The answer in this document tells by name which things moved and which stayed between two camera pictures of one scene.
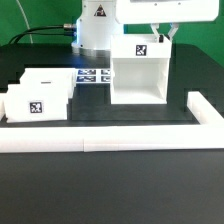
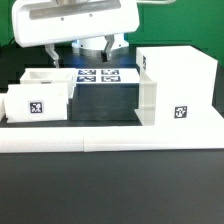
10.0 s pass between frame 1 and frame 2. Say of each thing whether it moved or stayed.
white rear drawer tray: stayed
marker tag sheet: stayed
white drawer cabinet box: moved
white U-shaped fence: stayed
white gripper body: moved
